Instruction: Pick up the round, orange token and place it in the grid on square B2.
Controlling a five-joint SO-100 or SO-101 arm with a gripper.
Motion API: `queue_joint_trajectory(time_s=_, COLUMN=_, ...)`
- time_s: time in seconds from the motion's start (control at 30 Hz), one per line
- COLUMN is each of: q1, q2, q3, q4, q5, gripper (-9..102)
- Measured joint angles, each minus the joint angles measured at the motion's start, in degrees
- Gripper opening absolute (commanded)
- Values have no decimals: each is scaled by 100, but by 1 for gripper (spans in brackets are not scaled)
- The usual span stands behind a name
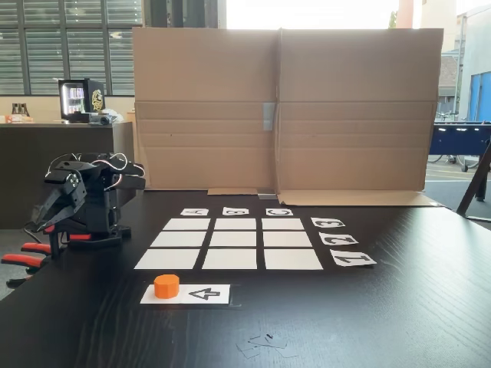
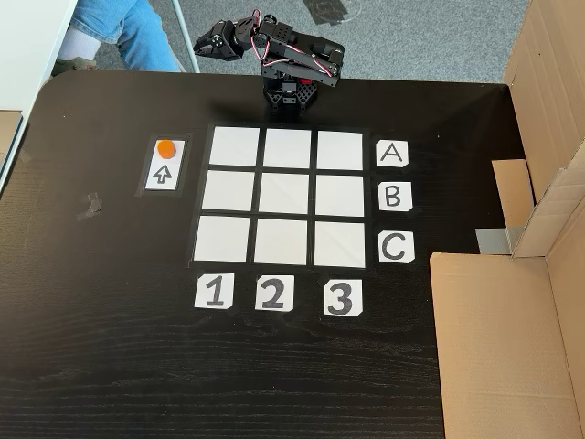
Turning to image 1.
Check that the paper sheet number 3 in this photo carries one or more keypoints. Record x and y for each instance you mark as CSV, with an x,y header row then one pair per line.
x,y
327,223

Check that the black mini fridge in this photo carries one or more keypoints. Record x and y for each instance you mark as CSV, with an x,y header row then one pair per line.
x,y
96,99

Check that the paper sheet letter B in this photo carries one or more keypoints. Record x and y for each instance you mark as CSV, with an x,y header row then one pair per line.
x,y
235,211

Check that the grey duct tape strip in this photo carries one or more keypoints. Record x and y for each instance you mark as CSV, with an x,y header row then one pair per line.
x,y
268,117
267,196

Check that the blue foosball table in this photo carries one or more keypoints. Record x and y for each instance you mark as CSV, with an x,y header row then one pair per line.
x,y
460,140

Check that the white arrow paper sheet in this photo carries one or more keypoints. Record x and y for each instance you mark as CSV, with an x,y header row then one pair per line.
x,y
205,294

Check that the red and black clamp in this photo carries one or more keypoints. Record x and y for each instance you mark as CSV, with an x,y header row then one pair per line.
x,y
27,261

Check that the paper sheet letter C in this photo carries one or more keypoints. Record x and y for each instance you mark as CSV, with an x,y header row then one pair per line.
x,y
279,212

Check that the white nine-square paper grid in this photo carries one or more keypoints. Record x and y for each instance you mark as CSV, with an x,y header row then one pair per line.
x,y
232,239

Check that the orange flat box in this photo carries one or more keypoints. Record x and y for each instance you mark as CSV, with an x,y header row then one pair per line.
x,y
19,119

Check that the round orange token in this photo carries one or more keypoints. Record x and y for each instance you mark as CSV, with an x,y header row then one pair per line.
x,y
166,286

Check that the grey projector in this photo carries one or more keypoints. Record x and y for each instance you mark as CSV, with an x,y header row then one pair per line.
x,y
100,120

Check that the brown cardboard panel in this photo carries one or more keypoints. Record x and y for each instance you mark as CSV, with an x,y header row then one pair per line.
x,y
203,76
356,76

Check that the paper sheet number 1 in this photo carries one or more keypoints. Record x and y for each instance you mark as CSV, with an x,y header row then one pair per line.
x,y
353,258

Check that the white plastic bag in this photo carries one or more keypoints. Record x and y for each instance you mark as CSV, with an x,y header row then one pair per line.
x,y
113,113

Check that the paper sheet letter A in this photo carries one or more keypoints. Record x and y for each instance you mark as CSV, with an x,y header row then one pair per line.
x,y
194,212

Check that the paper sheet number 2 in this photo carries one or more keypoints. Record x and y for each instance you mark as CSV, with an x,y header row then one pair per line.
x,y
337,238

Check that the black stand leg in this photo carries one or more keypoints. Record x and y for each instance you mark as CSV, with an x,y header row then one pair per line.
x,y
473,191

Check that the dark counter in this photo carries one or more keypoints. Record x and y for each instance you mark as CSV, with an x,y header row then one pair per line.
x,y
30,168

